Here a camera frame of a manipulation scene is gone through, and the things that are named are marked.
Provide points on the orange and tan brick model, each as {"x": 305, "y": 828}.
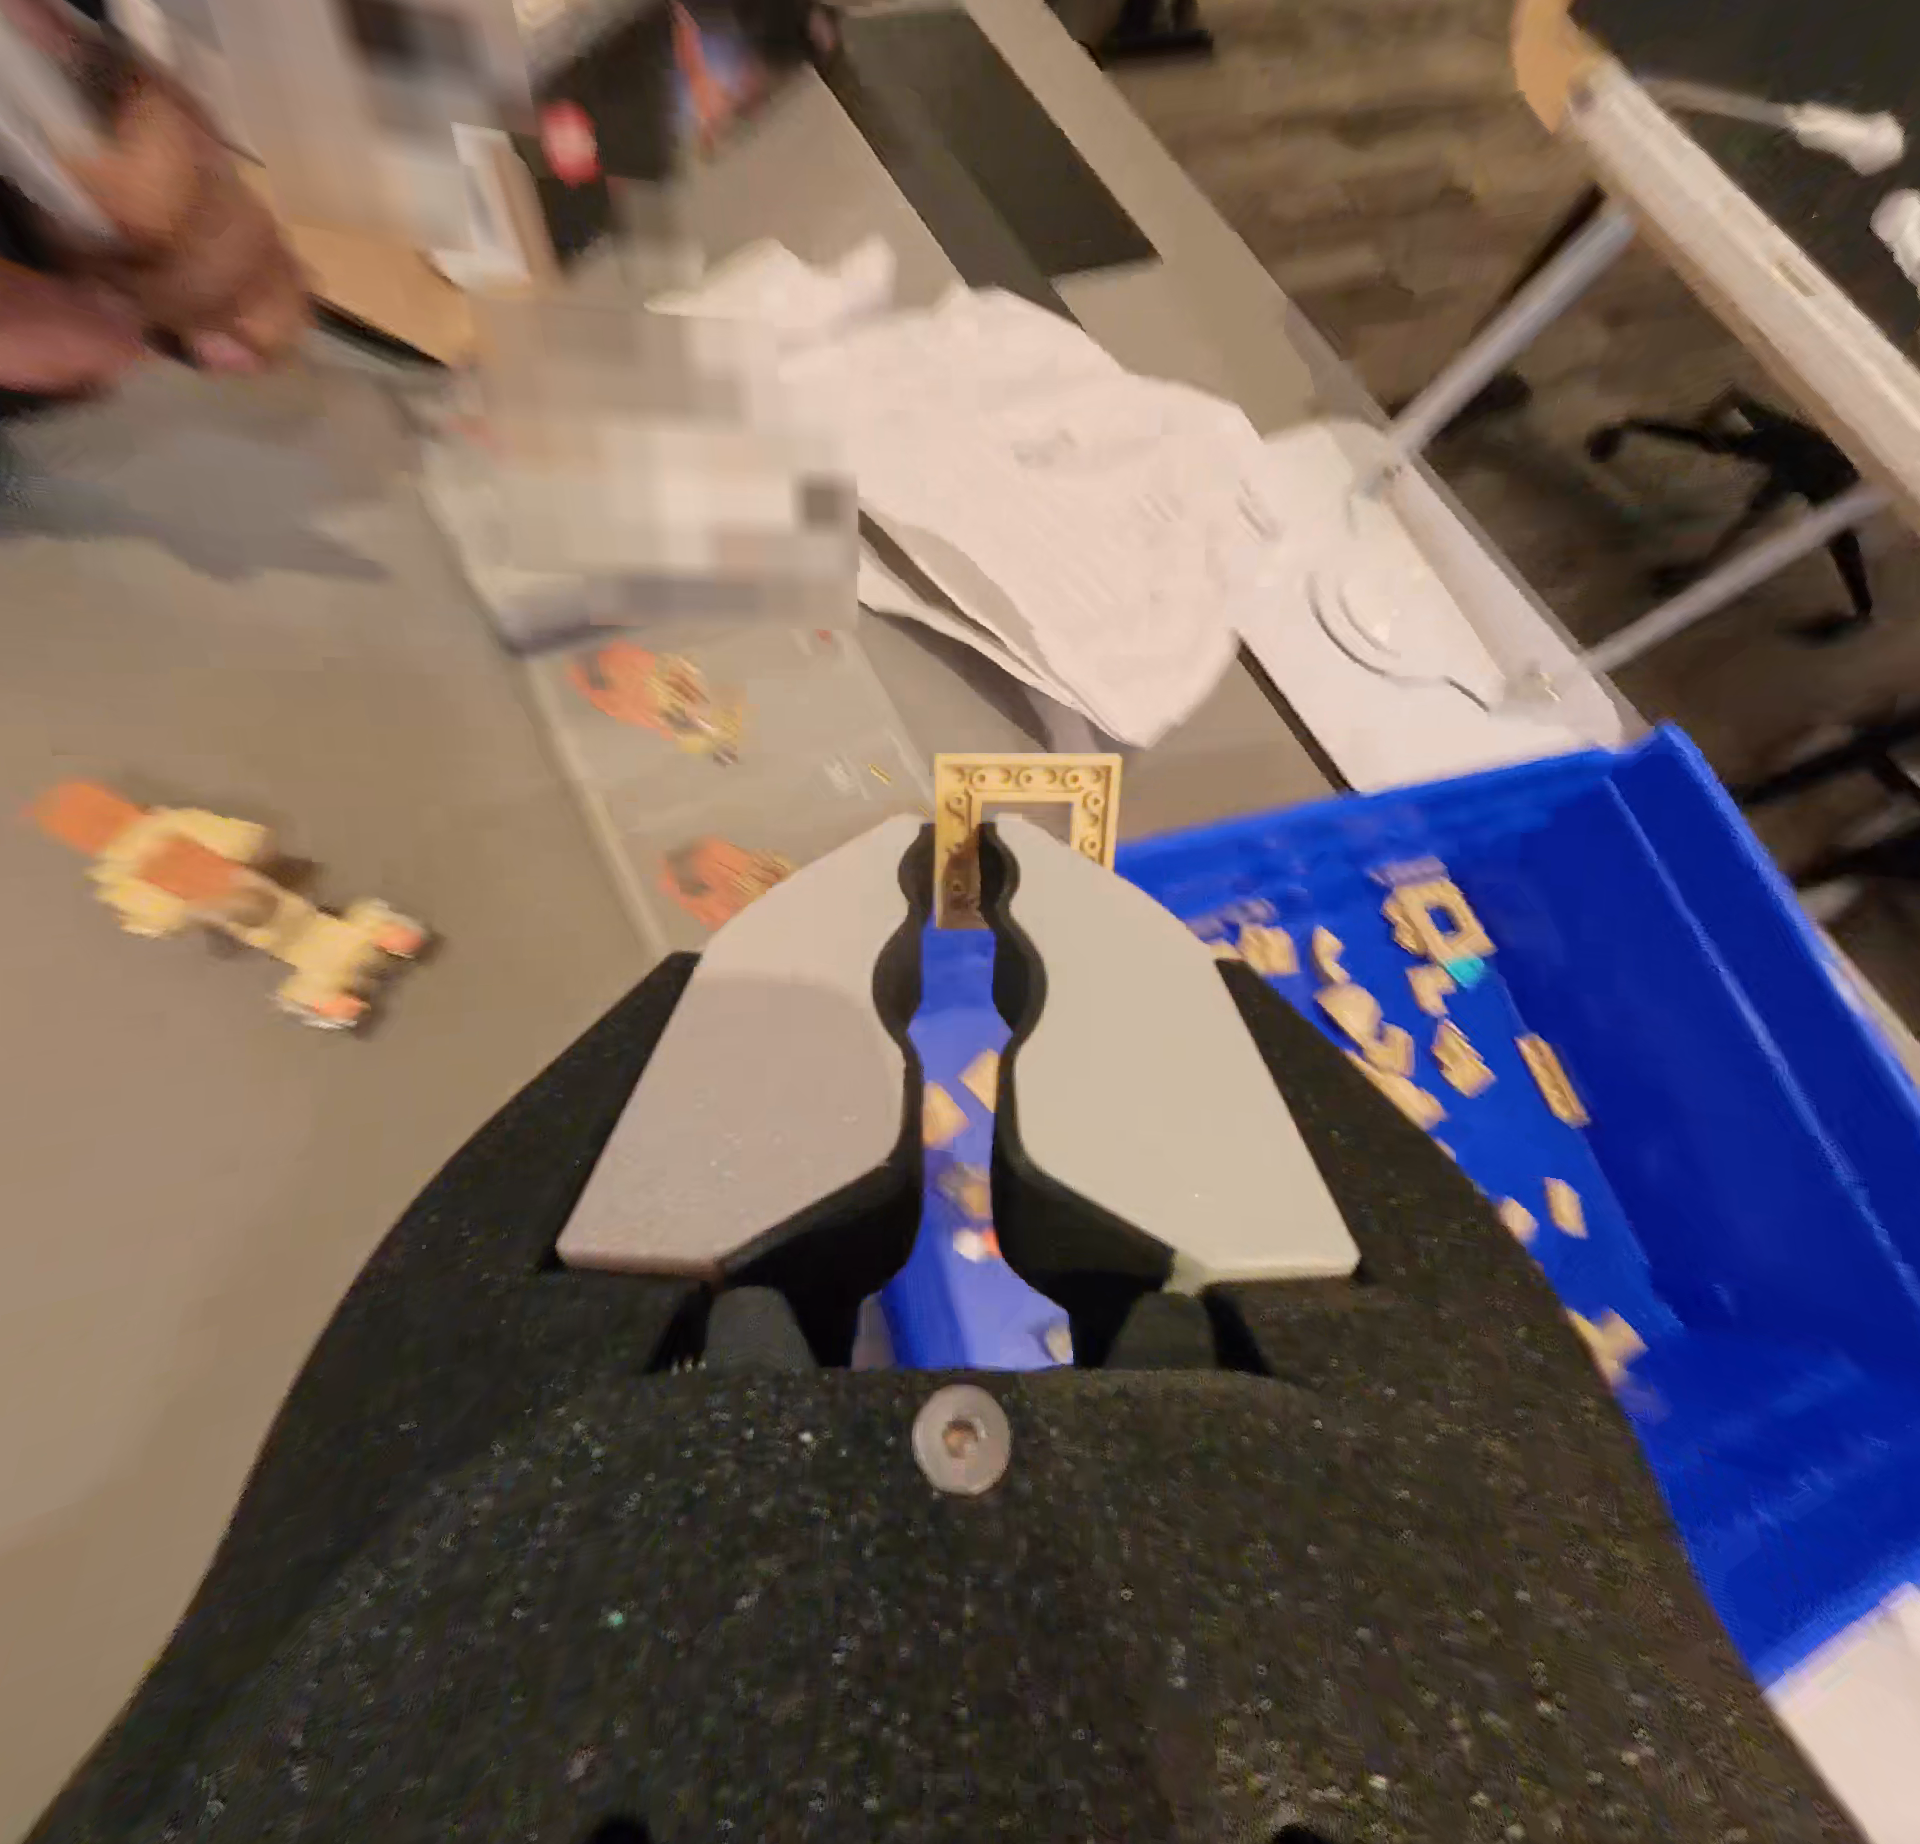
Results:
{"x": 195, "y": 870}

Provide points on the tan square frame brick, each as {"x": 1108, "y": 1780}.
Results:
{"x": 1027, "y": 780}

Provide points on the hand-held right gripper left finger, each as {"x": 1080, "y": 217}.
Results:
{"x": 750, "y": 1110}

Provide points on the crumpled white paper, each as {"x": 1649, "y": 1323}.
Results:
{"x": 1050, "y": 522}

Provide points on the pile of loose tan bricks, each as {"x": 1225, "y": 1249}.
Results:
{"x": 1441, "y": 1055}

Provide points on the light blue brick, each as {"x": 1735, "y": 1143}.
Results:
{"x": 1466, "y": 970}

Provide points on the white board stand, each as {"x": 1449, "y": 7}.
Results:
{"x": 1411, "y": 644}

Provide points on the blue plastic bin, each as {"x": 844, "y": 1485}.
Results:
{"x": 1726, "y": 1050}

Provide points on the grey desk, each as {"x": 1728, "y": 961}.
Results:
{"x": 301, "y": 1200}

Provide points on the black office chair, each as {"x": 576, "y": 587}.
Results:
{"x": 1770, "y": 462}

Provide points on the grey instruction booklet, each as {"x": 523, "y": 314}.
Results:
{"x": 811, "y": 741}

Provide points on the black board with wooden rim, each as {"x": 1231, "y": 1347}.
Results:
{"x": 1770, "y": 12}

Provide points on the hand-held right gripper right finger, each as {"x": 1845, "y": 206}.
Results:
{"x": 1170, "y": 1110}

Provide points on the black printed toy box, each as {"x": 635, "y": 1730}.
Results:
{"x": 576, "y": 217}

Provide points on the person's left hand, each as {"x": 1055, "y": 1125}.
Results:
{"x": 195, "y": 253}

